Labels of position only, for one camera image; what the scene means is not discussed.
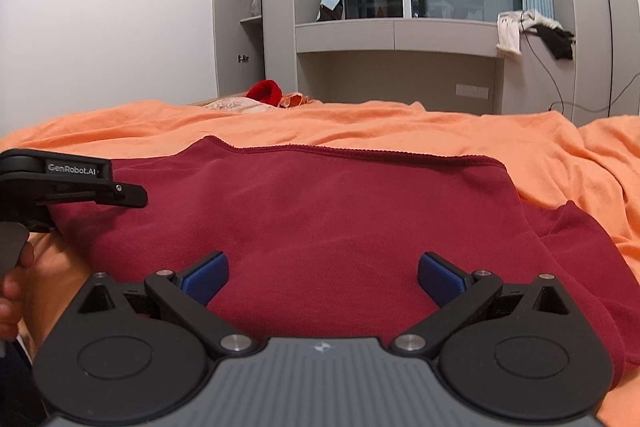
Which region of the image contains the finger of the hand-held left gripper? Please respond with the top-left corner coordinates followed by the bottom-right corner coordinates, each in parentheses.
top-left (39, 181), bottom-right (150, 210)

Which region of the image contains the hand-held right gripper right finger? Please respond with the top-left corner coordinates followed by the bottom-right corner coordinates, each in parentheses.
top-left (389, 251), bottom-right (572, 356)

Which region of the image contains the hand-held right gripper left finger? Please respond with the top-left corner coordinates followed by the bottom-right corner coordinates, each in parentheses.
top-left (70, 250), bottom-right (259, 358)

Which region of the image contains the dark red sweater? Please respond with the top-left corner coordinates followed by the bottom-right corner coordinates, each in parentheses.
top-left (47, 135), bottom-right (628, 394)

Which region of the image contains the person's left hand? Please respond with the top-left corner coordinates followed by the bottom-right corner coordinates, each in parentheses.
top-left (0, 241), bottom-right (36, 343)

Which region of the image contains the orange bed sheet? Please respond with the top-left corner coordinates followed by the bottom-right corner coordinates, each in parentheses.
top-left (0, 99), bottom-right (640, 427)

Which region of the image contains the bright red cloth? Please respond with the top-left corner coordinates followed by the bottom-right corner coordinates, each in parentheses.
top-left (244, 80), bottom-right (284, 108)

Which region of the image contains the small orange cloth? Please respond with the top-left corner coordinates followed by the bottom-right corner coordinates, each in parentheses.
top-left (279, 92), bottom-right (312, 110)

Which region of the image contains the grey open shelf cabinet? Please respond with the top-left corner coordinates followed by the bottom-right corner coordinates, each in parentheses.
top-left (212, 0), bottom-right (267, 98)

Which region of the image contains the grey built-in desk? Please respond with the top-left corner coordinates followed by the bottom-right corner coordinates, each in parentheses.
top-left (294, 18), bottom-right (507, 116)

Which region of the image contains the white cloth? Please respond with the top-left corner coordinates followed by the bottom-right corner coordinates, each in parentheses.
top-left (496, 9), bottom-right (564, 58)

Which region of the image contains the black cloth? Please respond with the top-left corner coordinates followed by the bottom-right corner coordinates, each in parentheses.
top-left (536, 26), bottom-right (577, 61)

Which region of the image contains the white wall socket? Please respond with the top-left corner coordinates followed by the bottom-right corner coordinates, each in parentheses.
top-left (455, 84), bottom-right (490, 100)

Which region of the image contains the black cable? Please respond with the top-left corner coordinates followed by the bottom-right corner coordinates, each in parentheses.
top-left (519, 11), bottom-right (640, 114)

